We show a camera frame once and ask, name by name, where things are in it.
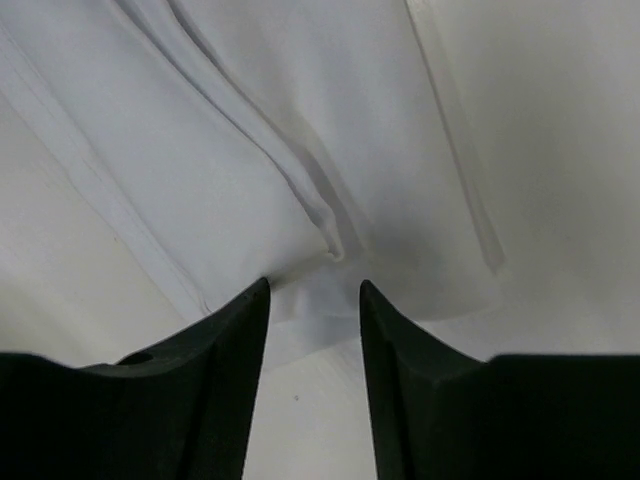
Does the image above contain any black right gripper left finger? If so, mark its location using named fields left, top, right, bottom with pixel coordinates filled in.
left=1, top=279, right=270, bottom=479

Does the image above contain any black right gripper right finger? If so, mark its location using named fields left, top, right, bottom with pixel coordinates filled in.
left=359, top=281, right=639, bottom=479

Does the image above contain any white fabric skirt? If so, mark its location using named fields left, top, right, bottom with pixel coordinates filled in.
left=1, top=1, right=504, bottom=367

